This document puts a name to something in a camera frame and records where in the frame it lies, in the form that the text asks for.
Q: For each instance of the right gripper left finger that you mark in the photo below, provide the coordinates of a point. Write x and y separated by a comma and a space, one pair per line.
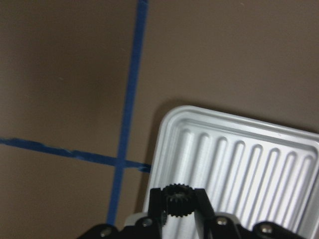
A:
156, 213

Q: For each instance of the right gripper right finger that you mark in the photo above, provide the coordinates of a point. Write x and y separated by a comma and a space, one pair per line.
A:
204, 215

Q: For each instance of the black bearing gear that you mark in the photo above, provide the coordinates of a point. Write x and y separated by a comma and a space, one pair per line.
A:
179, 200

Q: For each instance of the silver ribbed metal tray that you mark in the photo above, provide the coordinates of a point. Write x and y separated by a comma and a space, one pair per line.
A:
255, 170

